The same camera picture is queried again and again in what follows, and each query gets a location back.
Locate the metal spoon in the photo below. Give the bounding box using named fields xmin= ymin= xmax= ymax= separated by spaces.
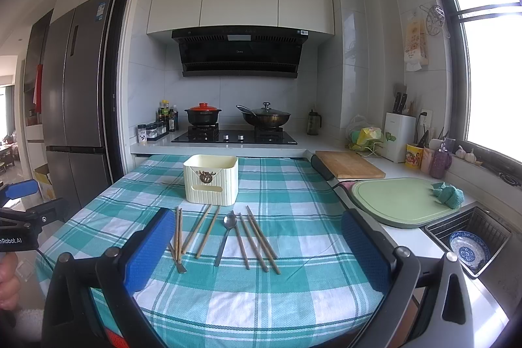
xmin=214 ymin=210 xmax=237 ymax=267

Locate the person's left hand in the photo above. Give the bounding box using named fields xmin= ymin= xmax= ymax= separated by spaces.
xmin=0 ymin=252 xmax=20 ymax=311

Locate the green cutting board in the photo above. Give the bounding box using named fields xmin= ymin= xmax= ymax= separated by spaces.
xmin=348 ymin=177 xmax=457 ymax=229

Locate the blue white bowl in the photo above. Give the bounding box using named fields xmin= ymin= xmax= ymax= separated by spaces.
xmin=450 ymin=231 xmax=491 ymax=273

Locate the metal sink basket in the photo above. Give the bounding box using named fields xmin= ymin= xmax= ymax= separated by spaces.
xmin=423 ymin=206 xmax=512 ymax=279

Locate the teal dish cloth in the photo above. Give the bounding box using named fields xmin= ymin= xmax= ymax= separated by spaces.
xmin=432 ymin=182 xmax=465 ymax=209

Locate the yellow printed cup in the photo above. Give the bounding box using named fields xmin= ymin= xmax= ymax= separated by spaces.
xmin=405 ymin=144 xmax=424 ymax=169

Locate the wooden cutting board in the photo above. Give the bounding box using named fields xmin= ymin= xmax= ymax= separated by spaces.
xmin=315 ymin=151 xmax=386 ymax=180

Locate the purple soap bottle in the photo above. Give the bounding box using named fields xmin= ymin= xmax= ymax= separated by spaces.
xmin=430 ymin=141 xmax=452 ymax=179

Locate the teal white checkered tablecloth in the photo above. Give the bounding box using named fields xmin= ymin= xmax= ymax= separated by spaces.
xmin=36 ymin=156 xmax=383 ymax=347

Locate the cream utensil holder box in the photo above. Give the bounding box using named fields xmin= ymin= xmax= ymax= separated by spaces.
xmin=183 ymin=155 xmax=239 ymax=207

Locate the spice jar white label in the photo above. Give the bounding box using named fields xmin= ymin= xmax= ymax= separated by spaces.
xmin=136 ymin=125 xmax=148 ymax=145

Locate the plastic bag with produce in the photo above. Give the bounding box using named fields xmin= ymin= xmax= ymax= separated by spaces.
xmin=346 ymin=115 xmax=397 ymax=156

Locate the white knife block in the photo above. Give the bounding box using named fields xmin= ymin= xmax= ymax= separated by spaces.
xmin=382 ymin=92 xmax=416 ymax=163

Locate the grey metal refrigerator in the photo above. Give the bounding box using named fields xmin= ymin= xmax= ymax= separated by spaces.
xmin=41 ymin=0 xmax=112 ymax=219

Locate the sauce bottle yellow cap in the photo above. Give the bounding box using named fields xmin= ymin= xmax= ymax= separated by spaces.
xmin=158 ymin=100 xmax=170 ymax=134

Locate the black gas stove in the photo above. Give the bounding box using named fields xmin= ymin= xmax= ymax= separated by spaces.
xmin=174 ymin=124 xmax=297 ymax=145

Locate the black pot red lid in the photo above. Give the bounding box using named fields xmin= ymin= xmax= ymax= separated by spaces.
xmin=186 ymin=102 xmax=221 ymax=126

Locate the black wok with lid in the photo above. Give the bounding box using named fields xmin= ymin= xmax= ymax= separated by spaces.
xmin=236 ymin=102 xmax=290 ymax=129

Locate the black range hood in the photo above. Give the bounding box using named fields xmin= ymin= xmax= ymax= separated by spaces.
xmin=172 ymin=25 xmax=309 ymax=79

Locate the hanging wall calendar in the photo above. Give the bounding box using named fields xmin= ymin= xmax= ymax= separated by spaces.
xmin=404 ymin=17 xmax=429 ymax=72

